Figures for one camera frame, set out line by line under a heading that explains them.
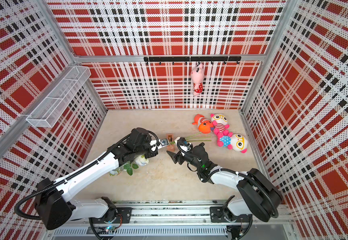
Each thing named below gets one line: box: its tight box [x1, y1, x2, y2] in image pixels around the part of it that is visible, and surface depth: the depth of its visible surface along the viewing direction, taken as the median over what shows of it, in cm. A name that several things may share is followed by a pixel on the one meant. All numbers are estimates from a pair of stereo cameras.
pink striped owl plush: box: [210, 113, 230, 137], surface depth 107 cm
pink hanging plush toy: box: [190, 62, 205, 97], surface depth 94 cm
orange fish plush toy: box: [192, 114, 214, 134], surface depth 103 cm
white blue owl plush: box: [216, 132, 249, 154], surface depth 97 cm
